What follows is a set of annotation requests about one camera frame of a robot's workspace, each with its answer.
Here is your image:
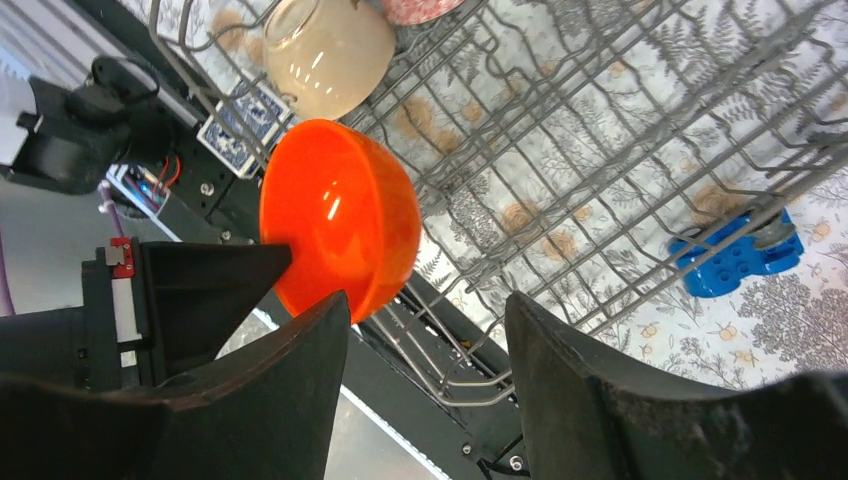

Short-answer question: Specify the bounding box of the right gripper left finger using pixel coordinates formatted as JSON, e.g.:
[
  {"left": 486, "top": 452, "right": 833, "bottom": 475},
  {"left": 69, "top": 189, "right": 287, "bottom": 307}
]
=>
[{"left": 119, "top": 292, "right": 350, "bottom": 479}]

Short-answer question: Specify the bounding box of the pink patterned bowl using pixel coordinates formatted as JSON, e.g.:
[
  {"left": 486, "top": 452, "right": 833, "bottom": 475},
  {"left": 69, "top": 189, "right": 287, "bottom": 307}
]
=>
[{"left": 380, "top": 0, "right": 464, "bottom": 26}]

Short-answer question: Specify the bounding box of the orange bowl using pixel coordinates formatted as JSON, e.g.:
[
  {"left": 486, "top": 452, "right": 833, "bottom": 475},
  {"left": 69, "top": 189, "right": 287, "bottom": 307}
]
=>
[{"left": 258, "top": 119, "right": 422, "bottom": 324}]

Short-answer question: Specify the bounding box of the grey wire dish rack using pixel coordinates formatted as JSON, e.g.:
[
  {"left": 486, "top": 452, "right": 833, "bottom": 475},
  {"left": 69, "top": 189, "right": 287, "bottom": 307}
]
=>
[{"left": 146, "top": 0, "right": 848, "bottom": 409}]

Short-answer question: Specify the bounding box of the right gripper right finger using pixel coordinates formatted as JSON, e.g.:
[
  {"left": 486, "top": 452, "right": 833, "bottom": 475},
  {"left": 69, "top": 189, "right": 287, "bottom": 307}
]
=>
[{"left": 504, "top": 291, "right": 723, "bottom": 480}]

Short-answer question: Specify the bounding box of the blue toy block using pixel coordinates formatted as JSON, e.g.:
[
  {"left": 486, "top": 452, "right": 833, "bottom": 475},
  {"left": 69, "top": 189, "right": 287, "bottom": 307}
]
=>
[{"left": 667, "top": 209, "right": 804, "bottom": 298}]

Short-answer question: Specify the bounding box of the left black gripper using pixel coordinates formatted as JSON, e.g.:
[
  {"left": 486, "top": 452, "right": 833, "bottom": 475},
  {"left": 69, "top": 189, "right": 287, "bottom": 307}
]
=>
[{"left": 1, "top": 238, "right": 293, "bottom": 391}]

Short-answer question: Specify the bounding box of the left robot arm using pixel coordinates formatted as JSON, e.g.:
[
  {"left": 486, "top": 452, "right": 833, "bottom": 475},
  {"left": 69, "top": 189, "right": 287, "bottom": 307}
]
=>
[{"left": 1, "top": 57, "right": 293, "bottom": 392}]

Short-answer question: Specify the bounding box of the near beige patterned bowl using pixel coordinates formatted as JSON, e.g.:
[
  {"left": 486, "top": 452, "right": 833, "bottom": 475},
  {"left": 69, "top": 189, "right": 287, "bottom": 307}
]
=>
[{"left": 263, "top": 0, "right": 396, "bottom": 120}]

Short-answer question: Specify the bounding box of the blue playing card box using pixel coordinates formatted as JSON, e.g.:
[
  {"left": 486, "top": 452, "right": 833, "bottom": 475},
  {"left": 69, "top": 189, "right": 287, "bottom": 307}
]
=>
[{"left": 196, "top": 77, "right": 292, "bottom": 179}]

